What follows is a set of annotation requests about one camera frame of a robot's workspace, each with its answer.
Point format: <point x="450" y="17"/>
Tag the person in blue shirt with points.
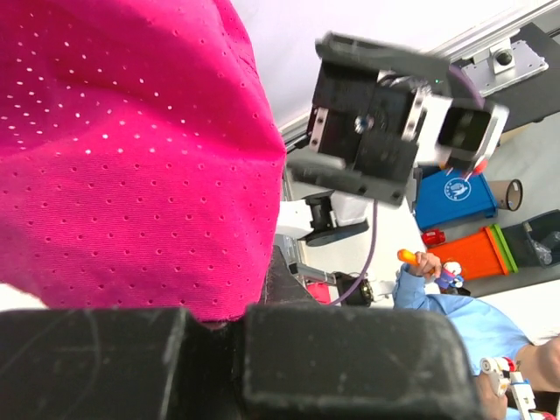
<point x="485" y="330"/>

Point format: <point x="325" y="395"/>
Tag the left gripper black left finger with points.
<point x="115" y="364"/>

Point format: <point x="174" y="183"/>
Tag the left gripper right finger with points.
<point x="323" y="362"/>

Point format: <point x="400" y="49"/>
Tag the dark grey bin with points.
<point x="535" y="242"/>

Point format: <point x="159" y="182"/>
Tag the blue recycling bin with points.
<point x="447" y="199"/>

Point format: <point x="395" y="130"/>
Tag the orange handled tool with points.
<point x="413" y="258"/>

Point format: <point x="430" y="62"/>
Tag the aluminium frame rails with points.
<point x="499" y="58"/>

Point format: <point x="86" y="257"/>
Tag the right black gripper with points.
<point x="363" y="124"/>

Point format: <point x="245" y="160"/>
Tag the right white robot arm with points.
<point x="328" y="216"/>

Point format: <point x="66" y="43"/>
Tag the white toy robot figure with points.
<point x="504" y="376"/>

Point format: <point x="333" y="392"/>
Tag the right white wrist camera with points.
<point x="459" y="135"/>

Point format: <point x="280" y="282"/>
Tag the orange bin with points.
<point x="480" y="255"/>

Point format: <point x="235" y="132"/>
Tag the brown cardboard tube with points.
<point x="507" y="193"/>

